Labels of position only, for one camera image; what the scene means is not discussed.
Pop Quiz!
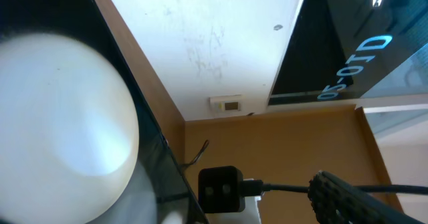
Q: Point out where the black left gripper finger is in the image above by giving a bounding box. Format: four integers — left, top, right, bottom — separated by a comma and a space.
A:
308, 171, 425, 224

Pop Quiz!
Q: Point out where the black smartphone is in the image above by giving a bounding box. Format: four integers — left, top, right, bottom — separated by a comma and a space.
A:
1, 0, 207, 223

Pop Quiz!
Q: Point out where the dark glass door panel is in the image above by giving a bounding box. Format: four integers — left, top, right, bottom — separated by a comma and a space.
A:
269, 0, 427, 106

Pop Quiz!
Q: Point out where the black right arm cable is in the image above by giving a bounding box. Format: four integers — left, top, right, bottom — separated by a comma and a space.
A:
239, 179, 428, 198

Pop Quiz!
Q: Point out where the white wall switch plate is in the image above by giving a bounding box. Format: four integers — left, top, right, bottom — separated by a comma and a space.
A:
209, 95, 242, 113

